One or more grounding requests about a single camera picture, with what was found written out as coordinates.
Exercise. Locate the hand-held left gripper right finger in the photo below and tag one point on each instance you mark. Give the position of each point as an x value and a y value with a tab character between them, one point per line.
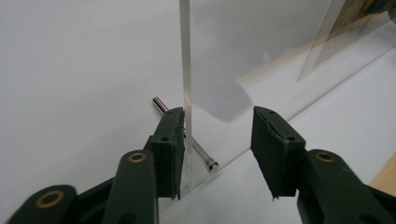
277	155

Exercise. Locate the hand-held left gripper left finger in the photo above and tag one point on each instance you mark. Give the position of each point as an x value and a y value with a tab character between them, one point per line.
169	149

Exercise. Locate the shiny metal standoff pin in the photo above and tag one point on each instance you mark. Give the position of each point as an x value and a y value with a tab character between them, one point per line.
202	154

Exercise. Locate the clear acrylic panel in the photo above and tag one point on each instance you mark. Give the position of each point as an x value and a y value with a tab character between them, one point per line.
186	62

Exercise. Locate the photo print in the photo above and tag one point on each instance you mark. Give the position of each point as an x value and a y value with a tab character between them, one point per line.
348	28

